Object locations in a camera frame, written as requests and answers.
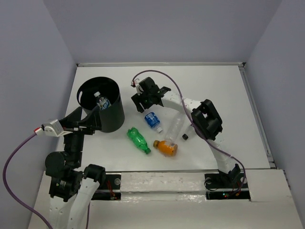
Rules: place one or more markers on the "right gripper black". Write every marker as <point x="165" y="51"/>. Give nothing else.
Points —
<point x="137" y="98"/>

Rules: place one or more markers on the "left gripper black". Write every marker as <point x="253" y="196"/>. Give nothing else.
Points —
<point x="93" y="120"/>

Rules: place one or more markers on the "clear bottle dark blue label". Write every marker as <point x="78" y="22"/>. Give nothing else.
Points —
<point x="153" y="122"/>

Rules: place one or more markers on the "clear bottle blue white label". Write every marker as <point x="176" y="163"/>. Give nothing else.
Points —
<point x="102" y="101"/>

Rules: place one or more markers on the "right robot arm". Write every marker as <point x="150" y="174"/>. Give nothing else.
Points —
<point x="203" y="116"/>

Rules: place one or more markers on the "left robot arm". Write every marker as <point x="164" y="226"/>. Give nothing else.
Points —
<point x="71" y="190"/>

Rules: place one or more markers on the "black cylindrical bin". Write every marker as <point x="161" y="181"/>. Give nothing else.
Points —
<point x="111" y="118"/>

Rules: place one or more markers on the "green plastic bottle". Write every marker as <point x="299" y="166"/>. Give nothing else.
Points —
<point x="138" y="140"/>

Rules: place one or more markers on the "clear unlabelled plastic bottle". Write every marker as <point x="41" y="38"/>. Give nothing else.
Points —
<point x="175" y="127"/>

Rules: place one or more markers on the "orange juice bottle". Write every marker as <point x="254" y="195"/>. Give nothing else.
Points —
<point x="165" y="147"/>

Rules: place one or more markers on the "clear bottle black cap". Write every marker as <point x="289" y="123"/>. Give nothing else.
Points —
<point x="189" y="133"/>

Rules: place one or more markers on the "white foam strip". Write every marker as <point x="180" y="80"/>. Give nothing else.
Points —
<point x="162" y="186"/>

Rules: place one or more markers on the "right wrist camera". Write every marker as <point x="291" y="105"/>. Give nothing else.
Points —
<point x="135" y="84"/>

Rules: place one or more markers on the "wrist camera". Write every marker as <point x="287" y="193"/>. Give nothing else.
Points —
<point x="54" y="129"/>
<point x="135" y="84"/>

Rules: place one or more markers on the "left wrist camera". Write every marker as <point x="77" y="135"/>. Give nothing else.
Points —
<point x="54" y="129"/>

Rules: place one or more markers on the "aluminium table rail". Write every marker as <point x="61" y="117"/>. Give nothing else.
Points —
<point x="146" y="64"/>

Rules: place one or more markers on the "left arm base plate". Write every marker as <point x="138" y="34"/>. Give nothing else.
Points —
<point x="110" y="190"/>

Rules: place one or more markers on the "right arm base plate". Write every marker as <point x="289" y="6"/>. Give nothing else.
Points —
<point x="218" y="190"/>

